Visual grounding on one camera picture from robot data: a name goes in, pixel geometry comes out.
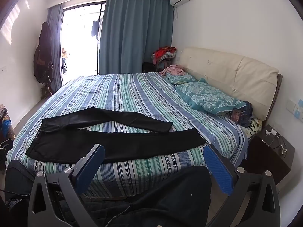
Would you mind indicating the person's dark quilted jacket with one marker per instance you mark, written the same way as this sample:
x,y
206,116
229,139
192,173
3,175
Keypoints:
x,y
104,208

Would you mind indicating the hanging dark garment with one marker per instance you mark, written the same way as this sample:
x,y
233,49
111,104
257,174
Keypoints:
x,y
94,28

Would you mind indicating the small teal floral pillow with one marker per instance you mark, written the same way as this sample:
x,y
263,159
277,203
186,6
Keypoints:
x,y
180,78

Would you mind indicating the wide blue curtain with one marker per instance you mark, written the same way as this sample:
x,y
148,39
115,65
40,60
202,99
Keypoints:
x,y
135,33

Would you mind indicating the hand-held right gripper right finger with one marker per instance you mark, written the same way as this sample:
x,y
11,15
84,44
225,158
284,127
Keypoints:
x,y
220,167

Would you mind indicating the narrow blue curtain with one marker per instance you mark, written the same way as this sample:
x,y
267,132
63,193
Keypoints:
x,y
55,40

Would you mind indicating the balcony glass door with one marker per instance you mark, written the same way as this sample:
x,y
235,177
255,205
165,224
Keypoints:
x,y
80,42

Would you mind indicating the dark stool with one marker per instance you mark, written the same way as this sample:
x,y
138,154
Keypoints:
x,y
164,65

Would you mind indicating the dark wooden nightstand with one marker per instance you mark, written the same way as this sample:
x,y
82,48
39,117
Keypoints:
x,y
260,156

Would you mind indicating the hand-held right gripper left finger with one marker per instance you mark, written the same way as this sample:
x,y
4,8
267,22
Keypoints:
x,y
92,163

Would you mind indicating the black bag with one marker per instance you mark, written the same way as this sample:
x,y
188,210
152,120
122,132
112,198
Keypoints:
x,y
149,67

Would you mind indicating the white wall switch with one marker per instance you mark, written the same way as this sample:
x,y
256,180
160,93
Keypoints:
x,y
3,69

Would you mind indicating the cream padded headboard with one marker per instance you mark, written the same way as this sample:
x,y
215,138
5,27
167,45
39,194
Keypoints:
x,y
224,71

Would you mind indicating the large teal floral pillow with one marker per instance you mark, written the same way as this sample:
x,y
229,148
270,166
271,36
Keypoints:
x,y
208,97

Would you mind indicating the pink cloth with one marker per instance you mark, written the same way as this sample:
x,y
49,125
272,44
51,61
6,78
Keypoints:
x,y
172,69

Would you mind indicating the white charger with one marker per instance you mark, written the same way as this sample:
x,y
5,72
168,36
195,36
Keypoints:
x,y
271,132

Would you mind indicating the bed with striped sheet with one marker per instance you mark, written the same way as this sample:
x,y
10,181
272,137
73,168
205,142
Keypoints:
x,y
132,92

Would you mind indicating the pale clothes pile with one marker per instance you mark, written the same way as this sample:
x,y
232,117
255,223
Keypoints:
x,y
2,112

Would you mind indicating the clothes by balcony door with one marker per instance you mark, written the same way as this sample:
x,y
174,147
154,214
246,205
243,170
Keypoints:
x,y
64,61

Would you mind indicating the dark blue garment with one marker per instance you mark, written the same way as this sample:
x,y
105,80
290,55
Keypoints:
x,y
247,113

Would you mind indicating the yellow floral cloth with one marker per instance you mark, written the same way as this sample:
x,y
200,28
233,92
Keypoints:
x,y
253,127

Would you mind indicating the black pants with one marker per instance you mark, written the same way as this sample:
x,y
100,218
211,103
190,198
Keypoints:
x,y
118,144

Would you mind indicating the red clothes pile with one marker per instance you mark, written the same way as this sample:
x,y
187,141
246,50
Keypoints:
x,y
164,52

